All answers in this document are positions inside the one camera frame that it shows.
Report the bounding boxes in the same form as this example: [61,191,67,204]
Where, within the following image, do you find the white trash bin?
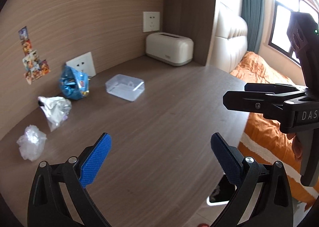
[209,176,237,206]

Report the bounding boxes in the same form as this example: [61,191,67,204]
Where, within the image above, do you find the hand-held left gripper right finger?
[211,132,294,227]

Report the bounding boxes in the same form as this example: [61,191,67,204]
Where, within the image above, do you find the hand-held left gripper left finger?
[27,132,112,227]

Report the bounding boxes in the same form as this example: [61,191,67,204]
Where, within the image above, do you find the clear plastic box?
[105,74,145,102]

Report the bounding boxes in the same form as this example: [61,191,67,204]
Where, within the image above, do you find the blue curtain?
[243,0,265,54]

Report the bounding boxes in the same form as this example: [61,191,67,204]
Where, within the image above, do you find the cream tissue box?
[146,32,194,67]

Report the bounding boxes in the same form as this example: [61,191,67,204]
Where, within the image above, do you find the white wall socket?
[143,11,160,33]
[66,52,96,78]

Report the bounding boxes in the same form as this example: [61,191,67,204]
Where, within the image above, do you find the person's right hand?
[287,131,303,161]

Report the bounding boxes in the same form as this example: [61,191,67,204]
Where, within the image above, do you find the dark framed window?
[267,0,319,65]

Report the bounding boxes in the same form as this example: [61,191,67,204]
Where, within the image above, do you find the clear crumpled plastic bag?
[17,125,47,162]

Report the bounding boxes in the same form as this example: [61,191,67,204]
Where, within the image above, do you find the silver crumpled plastic bag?
[38,96,72,132]

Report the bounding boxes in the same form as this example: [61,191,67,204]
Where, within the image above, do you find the white padded headboard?
[214,1,248,74]

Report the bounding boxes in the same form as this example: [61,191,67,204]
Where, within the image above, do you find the blue snack bag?
[59,65,91,100]

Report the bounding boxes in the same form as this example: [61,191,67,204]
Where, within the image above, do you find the cartoon wall stickers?
[19,26,50,85]

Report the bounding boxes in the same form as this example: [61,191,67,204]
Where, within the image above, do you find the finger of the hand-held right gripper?
[223,91,303,121]
[244,83,309,94]

